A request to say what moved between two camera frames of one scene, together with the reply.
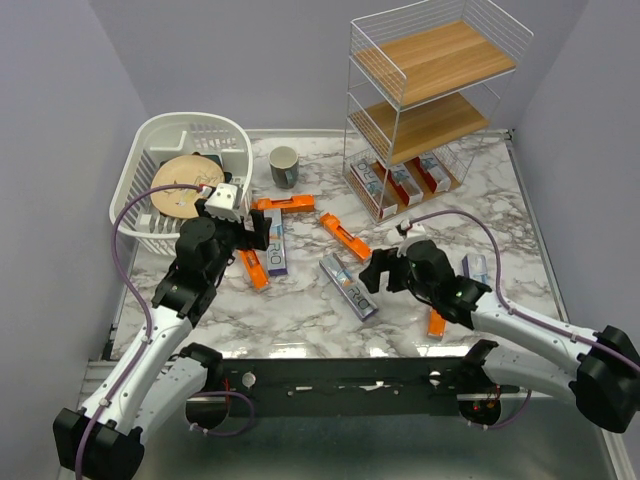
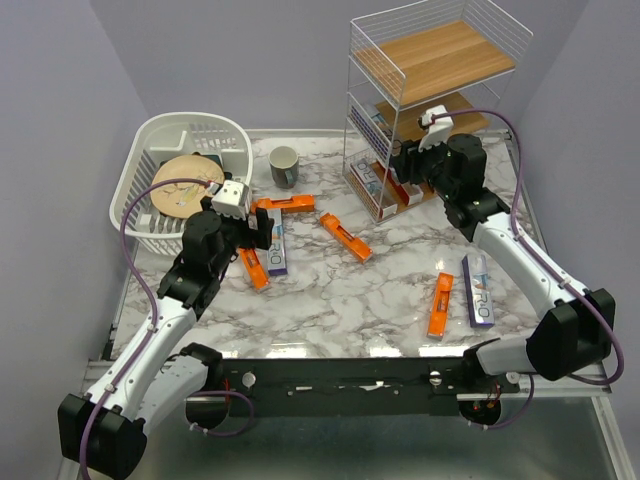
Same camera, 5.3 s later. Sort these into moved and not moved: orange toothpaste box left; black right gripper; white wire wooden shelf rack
Moved: black right gripper
Not moved: orange toothpaste box left; white wire wooden shelf rack
